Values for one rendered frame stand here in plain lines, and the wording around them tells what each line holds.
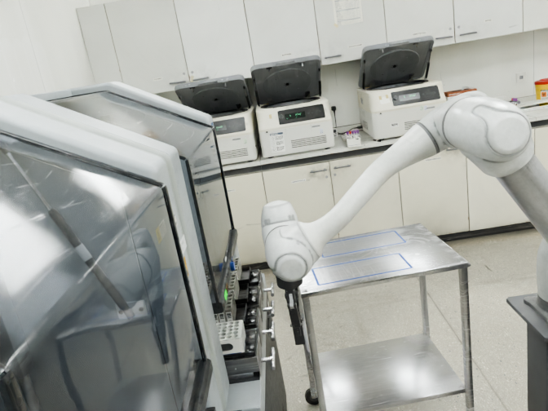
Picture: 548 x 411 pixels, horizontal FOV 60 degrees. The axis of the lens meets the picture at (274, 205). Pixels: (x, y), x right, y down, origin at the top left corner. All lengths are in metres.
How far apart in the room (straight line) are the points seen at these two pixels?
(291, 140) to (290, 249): 2.53
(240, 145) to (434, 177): 1.49
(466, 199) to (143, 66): 2.69
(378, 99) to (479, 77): 1.14
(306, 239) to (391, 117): 2.61
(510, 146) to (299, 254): 0.51
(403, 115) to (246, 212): 1.38
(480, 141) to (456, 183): 2.77
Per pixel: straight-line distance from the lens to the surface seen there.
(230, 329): 1.48
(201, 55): 3.87
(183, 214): 1.14
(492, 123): 1.14
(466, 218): 4.03
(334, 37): 3.86
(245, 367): 1.45
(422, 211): 3.90
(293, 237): 1.14
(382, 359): 2.26
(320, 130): 3.60
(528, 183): 1.27
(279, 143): 3.60
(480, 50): 4.52
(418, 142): 1.32
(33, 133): 1.04
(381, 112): 3.66
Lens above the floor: 1.60
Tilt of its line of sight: 17 degrees down
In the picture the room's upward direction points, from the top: 10 degrees counter-clockwise
